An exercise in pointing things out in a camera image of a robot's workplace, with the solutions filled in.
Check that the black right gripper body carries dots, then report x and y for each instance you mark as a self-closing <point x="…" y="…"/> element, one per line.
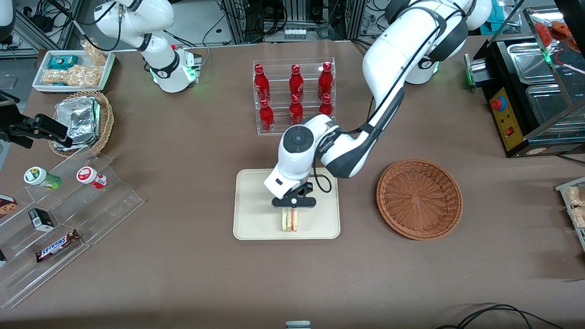
<point x="23" y="127"/>

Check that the layered sandwich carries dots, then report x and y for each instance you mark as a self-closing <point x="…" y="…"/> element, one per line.
<point x="290" y="223"/>

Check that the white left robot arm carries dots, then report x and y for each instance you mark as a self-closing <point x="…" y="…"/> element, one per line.
<point x="388" y="68"/>

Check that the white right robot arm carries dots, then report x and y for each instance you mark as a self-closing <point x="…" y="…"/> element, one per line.
<point x="151" y="36"/>

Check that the cream rectangular serving tray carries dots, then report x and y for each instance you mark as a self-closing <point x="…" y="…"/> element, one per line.
<point x="256" y="205"/>

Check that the white snack tray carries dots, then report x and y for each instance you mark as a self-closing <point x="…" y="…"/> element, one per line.
<point x="564" y="187"/>
<point x="41" y="84"/>

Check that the light wicker basket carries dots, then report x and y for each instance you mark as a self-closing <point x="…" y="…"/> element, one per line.
<point x="106" y="121"/>

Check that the brown wicker basket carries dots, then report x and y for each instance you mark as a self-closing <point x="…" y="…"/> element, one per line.
<point x="418" y="198"/>

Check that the aluminium foil container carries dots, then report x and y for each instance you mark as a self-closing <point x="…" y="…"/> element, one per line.
<point x="77" y="121"/>

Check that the green flower-lid cup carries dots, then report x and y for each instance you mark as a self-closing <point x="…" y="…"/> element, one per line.
<point x="39" y="176"/>

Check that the clear bag of crackers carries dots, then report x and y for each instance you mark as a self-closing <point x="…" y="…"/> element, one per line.
<point x="94" y="52"/>
<point x="73" y="76"/>
<point x="575" y="196"/>
<point x="579" y="217"/>

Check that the red strawberry yogurt cup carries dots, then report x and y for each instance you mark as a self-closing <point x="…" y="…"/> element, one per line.
<point x="89" y="176"/>

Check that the teal snack packet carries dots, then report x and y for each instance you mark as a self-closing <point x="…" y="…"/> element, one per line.
<point x="63" y="61"/>

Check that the brown cookie box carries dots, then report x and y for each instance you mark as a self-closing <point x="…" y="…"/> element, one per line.
<point x="7" y="206"/>

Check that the red cola bottle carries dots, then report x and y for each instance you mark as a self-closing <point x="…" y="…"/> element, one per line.
<point x="260" y="84"/>
<point x="296" y="112"/>
<point x="296" y="82"/>
<point x="325" y="80"/>
<point x="326" y="107"/>
<point x="266" y="118"/>

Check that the small black barcode box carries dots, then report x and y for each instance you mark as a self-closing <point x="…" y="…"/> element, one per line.
<point x="41" y="219"/>

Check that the clear acrylic stepped display shelf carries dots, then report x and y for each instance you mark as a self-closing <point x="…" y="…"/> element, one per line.
<point x="105" y="205"/>

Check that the Snickers chocolate bar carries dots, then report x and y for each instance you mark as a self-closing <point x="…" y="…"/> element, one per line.
<point x="57" y="246"/>

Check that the dark snack packet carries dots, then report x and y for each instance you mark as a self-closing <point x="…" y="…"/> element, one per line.
<point x="2" y="258"/>

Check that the clear acrylic bottle rack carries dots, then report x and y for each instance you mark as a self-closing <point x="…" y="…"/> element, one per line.
<point x="279" y="68"/>

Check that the white power strip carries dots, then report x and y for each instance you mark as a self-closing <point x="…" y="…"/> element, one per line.
<point x="295" y="32"/>

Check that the black food warmer appliance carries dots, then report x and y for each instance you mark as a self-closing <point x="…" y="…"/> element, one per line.
<point x="507" y="123"/>

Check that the steel warmer pan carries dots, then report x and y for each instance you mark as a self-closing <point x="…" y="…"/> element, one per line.
<point x="530" y="57"/>
<point x="555" y="103"/>

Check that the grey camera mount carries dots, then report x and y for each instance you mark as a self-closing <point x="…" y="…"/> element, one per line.
<point x="298" y="325"/>

